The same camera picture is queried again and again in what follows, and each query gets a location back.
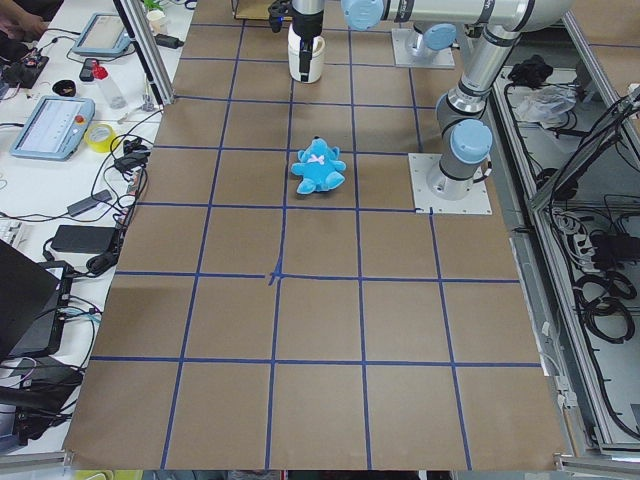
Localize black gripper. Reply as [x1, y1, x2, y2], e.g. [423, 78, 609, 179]
[291, 0, 324, 73]

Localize blue plush toy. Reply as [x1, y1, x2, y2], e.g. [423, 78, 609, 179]
[291, 136, 346, 195]

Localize paper cup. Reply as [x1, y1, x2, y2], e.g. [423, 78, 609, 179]
[146, 10, 169, 34]

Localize clear bottle red cap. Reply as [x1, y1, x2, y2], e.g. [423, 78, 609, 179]
[92, 61, 127, 109]

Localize far teach pendant tablet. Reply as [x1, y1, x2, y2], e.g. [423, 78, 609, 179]
[71, 13, 131, 58]

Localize teach pendant tablet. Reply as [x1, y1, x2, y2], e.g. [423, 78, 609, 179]
[9, 96, 95, 161]
[71, 13, 131, 58]

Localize yellow tape roll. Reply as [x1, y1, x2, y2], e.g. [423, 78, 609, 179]
[83, 123, 116, 153]

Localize black small bowl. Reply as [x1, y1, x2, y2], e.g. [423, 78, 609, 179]
[52, 79, 77, 97]

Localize white crumpled cloth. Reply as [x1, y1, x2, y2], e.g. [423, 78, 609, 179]
[514, 85, 577, 128]

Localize grey usb hub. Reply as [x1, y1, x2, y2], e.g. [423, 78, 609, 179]
[67, 189, 112, 218]

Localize near teach pendant tablet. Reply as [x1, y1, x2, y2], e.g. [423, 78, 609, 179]
[9, 96, 95, 161]

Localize black power adapter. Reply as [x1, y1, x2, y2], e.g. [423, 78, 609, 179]
[51, 225, 117, 254]

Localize black laptop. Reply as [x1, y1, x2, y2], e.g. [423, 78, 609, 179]
[1, 242, 73, 360]

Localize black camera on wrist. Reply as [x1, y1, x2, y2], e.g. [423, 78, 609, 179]
[268, 0, 292, 33]

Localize aluminium frame post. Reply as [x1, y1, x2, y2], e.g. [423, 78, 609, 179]
[113, 0, 175, 106]

